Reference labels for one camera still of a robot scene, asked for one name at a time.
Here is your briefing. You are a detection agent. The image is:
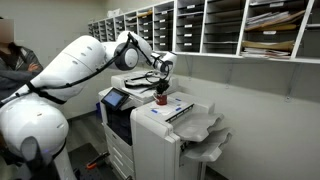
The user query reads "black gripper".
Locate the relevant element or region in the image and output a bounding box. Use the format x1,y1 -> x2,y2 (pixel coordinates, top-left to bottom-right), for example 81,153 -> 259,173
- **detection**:
155,77 -> 171,96

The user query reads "red patterned mug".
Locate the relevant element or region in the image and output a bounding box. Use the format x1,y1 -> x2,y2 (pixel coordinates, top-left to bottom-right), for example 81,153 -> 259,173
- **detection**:
152,92 -> 169,107

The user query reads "white paper sheet blue tape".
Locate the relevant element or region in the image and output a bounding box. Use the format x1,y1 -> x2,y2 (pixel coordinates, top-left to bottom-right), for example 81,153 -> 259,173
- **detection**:
145,96 -> 195,118

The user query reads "copier touchscreen panel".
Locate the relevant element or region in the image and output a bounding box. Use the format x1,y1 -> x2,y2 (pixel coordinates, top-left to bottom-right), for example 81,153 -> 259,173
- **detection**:
100,87 -> 131,112

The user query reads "white copier finisher unit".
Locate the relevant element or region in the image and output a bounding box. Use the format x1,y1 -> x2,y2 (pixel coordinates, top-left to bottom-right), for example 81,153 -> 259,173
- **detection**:
130,91 -> 235,180

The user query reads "white multifunction copier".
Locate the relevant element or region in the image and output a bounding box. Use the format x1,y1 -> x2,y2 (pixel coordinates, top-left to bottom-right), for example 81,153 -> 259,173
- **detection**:
98,69 -> 180,180

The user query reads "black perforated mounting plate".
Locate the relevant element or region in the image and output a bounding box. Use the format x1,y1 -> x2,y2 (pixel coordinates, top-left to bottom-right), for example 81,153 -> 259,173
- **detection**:
67,142 -> 118,180

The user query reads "brown envelope paper stack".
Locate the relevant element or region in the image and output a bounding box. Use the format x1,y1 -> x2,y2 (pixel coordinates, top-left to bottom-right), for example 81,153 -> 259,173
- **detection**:
240,39 -> 296,61

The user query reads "mixed paper folder stack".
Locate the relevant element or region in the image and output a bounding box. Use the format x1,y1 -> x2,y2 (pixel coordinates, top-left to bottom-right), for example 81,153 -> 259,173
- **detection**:
244,9 -> 307,33

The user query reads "person in grey jacket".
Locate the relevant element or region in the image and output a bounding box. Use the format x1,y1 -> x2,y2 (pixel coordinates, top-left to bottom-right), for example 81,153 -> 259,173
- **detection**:
0,18 -> 45,101

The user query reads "white metal shelf bracket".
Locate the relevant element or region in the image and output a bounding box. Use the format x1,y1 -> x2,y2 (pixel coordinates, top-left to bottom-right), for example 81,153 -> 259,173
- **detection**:
284,62 -> 303,103
184,54 -> 196,80

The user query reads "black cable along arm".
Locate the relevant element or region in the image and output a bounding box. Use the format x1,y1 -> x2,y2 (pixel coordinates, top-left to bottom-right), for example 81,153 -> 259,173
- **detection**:
25,31 -> 175,95

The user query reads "white wall mail sorter shelf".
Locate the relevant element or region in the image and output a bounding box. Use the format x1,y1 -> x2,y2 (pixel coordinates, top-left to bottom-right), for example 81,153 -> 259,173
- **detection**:
87,0 -> 320,65

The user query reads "black clamp orange handle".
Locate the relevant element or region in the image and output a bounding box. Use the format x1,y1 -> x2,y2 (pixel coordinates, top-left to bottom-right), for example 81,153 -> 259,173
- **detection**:
85,151 -> 111,171

